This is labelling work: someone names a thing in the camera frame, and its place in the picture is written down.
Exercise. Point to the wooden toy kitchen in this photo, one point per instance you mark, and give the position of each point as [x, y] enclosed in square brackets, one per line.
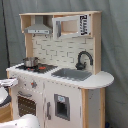
[87, 98]

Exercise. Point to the white microwave cabinet door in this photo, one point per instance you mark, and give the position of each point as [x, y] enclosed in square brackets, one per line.
[71, 26]

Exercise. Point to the black toy stovetop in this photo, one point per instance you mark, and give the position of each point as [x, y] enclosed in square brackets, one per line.
[40, 68]

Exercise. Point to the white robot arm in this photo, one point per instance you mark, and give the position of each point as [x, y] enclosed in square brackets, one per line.
[26, 121]

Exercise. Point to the silver toy pot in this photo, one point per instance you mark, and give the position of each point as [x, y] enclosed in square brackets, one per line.
[30, 61]

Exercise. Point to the white oven door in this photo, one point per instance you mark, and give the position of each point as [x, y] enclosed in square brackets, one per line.
[25, 101]

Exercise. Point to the black toy faucet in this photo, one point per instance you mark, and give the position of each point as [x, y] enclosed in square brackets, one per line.
[81, 64]

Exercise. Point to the right red stove knob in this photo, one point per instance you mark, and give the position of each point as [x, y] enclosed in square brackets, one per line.
[34, 84]

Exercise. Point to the grey range hood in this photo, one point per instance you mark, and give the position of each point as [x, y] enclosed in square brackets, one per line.
[39, 27]

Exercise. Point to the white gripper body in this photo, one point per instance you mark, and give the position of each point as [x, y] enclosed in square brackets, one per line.
[5, 98]

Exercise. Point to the grey toy sink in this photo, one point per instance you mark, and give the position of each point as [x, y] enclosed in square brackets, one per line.
[72, 74]

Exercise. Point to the grey dishwasher panel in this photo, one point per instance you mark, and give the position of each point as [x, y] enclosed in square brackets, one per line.
[62, 107]

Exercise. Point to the grey cabinet door handle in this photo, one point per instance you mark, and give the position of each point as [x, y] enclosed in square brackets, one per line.
[48, 111]

